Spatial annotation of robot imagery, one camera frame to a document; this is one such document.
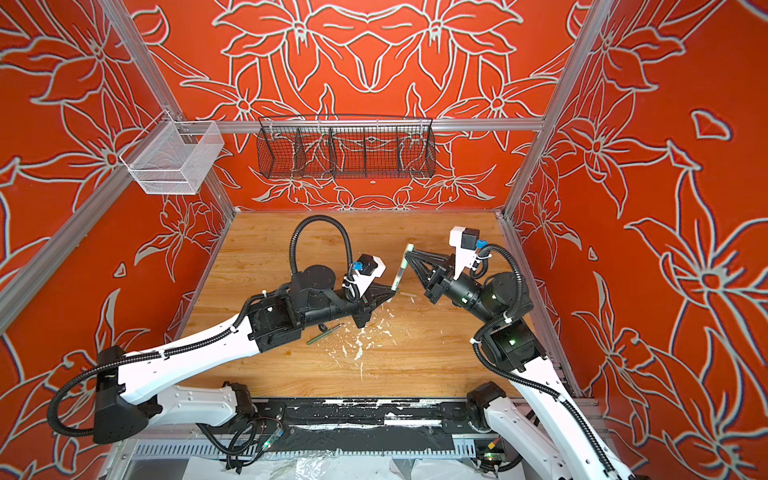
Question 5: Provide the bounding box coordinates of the light green pen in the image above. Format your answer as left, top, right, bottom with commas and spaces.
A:
391, 256, 408, 291

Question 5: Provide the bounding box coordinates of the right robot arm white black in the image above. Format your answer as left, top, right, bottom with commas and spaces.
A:
404, 244, 636, 479

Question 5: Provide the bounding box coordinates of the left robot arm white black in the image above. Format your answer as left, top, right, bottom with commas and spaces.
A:
92, 255, 395, 444

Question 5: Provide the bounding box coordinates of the dark green pen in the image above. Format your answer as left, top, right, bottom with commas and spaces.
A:
306, 323, 345, 345

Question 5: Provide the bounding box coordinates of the clear plastic bin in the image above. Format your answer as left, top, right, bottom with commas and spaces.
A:
119, 120, 224, 195

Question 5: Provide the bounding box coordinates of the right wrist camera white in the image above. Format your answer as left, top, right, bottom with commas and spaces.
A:
449, 226, 480, 280

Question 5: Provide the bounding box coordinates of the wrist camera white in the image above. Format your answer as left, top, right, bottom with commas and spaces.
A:
352, 254, 386, 282
449, 226, 480, 280

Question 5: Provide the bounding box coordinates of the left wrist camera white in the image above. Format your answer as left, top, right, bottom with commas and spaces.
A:
352, 254, 386, 282

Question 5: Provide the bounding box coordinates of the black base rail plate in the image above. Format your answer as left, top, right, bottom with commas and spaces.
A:
252, 397, 490, 434

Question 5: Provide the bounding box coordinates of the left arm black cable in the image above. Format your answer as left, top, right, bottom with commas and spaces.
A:
46, 214, 355, 438

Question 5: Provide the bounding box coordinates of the black wire mesh basket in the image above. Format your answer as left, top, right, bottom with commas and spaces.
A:
256, 115, 437, 180

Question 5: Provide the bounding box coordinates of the aluminium frame rail back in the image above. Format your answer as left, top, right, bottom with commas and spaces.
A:
176, 117, 544, 135

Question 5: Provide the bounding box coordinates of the aluminium frame rail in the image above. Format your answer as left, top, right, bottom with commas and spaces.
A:
176, 117, 544, 135
1, 167, 134, 333
501, 0, 615, 221

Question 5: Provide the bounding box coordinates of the aluminium frame rail left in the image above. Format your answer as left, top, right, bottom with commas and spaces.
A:
1, 167, 134, 333

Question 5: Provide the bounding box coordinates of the aluminium frame rail right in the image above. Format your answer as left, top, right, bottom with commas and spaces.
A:
501, 0, 615, 221

